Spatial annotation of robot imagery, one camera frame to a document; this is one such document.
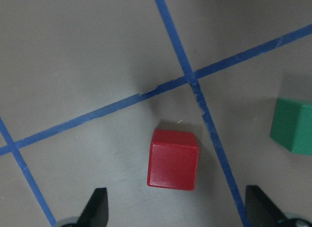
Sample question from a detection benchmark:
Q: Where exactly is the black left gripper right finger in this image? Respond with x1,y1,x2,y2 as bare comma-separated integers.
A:
245,185,288,227

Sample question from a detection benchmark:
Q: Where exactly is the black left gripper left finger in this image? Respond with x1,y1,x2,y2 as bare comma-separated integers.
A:
77,188,109,227

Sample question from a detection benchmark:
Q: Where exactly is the red wooden block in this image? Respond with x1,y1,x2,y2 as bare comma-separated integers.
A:
147,129,199,191

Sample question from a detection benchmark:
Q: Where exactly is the green wooden block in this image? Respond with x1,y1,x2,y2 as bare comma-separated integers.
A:
270,98,312,156

